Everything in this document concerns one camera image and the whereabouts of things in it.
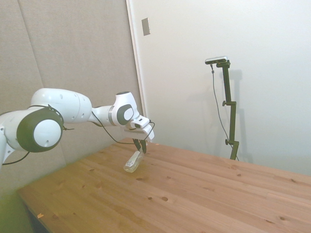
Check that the silver exterior camera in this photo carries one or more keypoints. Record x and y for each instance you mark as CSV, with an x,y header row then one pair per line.
x,y
216,60

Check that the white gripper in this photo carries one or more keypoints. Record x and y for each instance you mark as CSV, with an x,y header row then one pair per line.
x,y
143,133

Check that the clear hand sanitizer pump bottle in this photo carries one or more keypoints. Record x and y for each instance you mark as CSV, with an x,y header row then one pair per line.
x,y
131,163

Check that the grey wall switch plate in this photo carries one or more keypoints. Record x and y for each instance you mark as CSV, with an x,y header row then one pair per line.
x,y
146,26

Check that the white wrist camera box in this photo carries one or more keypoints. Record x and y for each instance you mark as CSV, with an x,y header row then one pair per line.
x,y
139,122

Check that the small orange tape scrap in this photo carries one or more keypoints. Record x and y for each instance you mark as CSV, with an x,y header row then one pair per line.
x,y
40,215

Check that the white door frame trim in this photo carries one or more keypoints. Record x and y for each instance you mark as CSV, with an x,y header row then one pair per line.
x,y
137,60

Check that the dark articulated camera stand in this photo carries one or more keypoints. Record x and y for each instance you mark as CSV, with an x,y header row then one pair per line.
x,y
228,89

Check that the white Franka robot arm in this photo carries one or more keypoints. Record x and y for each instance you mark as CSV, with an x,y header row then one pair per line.
x,y
60,104

